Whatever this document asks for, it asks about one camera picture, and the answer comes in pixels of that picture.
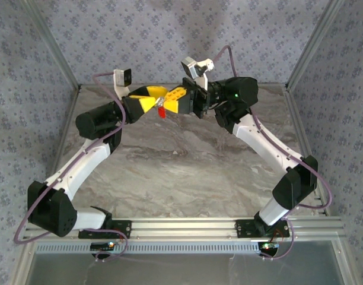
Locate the small left circuit board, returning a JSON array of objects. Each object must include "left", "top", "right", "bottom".
[{"left": 90, "top": 242, "right": 116, "bottom": 250}]

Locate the small circuit board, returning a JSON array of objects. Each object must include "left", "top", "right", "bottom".
[
  {"left": 258, "top": 242, "right": 280, "bottom": 252},
  {"left": 90, "top": 242, "right": 116, "bottom": 250}
]

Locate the small right circuit board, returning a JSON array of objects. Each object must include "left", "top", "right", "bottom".
[{"left": 258, "top": 242, "right": 280, "bottom": 252}]

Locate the grey metal sheet panel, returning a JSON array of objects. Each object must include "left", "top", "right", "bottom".
[{"left": 27, "top": 252, "right": 348, "bottom": 285}]

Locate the aluminium left side rail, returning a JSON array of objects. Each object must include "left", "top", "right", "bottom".
[{"left": 30, "top": 87, "right": 81, "bottom": 219}]

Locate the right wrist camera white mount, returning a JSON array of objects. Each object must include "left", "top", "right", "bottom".
[{"left": 180, "top": 56, "right": 215, "bottom": 90}]

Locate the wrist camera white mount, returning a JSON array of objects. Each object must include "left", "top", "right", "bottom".
[
  {"left": 180, "top": 56, "right": 215, "bottom": 90},
  {"left": 113, "top": 68, "right": 133, "bottom": 99}
]

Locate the aluminium back edge rail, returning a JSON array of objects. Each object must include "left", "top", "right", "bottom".
[{"left": 79, "top": 83, "right": 289, "bottom": 89}]

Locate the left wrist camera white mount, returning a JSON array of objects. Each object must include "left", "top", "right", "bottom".
[{"left": 113, "top": 68, "right": 133, "bottom": 99}]

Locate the aluminium right side rail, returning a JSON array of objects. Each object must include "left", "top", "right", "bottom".
[{"left": 284, "top": 87, "right": 332, "bottom": 217}]

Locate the aluminium right corner post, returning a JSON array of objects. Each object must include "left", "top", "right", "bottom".
[{"left": 285, "top": 0, "right": 345, "bottom": 90}]

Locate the aluminium corner post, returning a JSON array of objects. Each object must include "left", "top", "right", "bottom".
[
  {"left": 21, "top": 0, "right": 82, "bottom": 91},
  {"left": 285, "top": 0, "right": 345, "bottom": 90}
]

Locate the aluminium left corner post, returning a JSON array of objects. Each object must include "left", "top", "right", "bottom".
[{"left": 21, "top": 0, "right": 82, "bottom": 91}]

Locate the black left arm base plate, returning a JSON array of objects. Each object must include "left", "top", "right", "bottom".
[{"left": 78, "top": 220, "right": 132, "bottom": 239}]

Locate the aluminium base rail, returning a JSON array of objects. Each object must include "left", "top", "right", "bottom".
[{"left": 23, "top": 216, "right": 347, "bottom": 240}]

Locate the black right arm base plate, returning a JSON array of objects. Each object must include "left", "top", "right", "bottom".
[{"left": 234, "top": 218, "right": 291, "bottom": 238}]

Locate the grey slotted cable duct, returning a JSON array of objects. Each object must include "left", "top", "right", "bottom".
[{"left": 36, "top": 240, "right": 263, "bottom": 254}]

